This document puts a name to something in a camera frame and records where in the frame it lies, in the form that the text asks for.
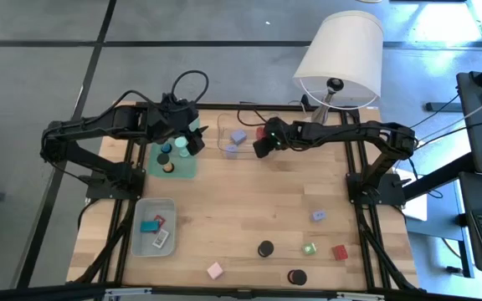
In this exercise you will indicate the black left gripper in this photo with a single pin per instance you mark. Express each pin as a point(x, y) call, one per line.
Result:
point(178, 119)

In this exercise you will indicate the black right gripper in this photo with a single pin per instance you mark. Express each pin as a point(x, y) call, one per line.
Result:
point(276, 131)

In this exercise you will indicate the lavender wall charger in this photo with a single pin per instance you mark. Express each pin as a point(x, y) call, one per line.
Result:
point(318, 215)
point(238, 136)
point(231, 151)

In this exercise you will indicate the blue sand hourglass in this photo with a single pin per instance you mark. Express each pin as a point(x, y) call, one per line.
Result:
point(166, 148)

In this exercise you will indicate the red digital clock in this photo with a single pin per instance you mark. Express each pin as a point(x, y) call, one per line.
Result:
point(160, 218)

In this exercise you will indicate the teal digital clock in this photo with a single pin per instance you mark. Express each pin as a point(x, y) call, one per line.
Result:
point(149, 226)

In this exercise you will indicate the black disc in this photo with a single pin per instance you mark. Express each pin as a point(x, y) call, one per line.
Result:
point(266, 249)
point(298, 277)

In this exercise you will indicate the white digital clock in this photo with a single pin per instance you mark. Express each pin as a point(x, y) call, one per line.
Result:
point(161, 238)

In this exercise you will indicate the green wall charger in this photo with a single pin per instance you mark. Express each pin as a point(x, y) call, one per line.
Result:
point(309, 248)

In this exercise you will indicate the pink wall charger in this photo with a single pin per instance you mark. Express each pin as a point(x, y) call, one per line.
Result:
point(215, 270)

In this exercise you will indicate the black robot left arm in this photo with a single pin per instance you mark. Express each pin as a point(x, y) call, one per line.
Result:
point(98, 125)

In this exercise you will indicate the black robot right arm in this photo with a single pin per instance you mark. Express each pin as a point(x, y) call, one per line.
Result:
point(350, 129)

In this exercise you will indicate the clear plastic bin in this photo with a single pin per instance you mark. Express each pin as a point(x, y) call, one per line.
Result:
point(224, 125)

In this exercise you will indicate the teal translucent plastic bin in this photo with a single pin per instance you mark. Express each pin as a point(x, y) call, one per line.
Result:
point(186, 169)

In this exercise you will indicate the grey plastic bin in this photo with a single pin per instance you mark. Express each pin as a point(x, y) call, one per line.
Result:
point(140, 246)

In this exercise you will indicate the table lamp with white shade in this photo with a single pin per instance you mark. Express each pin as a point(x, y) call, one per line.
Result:
point(341, 50)

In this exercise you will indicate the black crossbeam with silver brackets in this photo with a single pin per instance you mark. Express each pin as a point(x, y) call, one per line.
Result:
point(241, 294)

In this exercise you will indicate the white sheet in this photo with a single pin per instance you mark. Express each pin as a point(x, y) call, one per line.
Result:
point(417, 209)

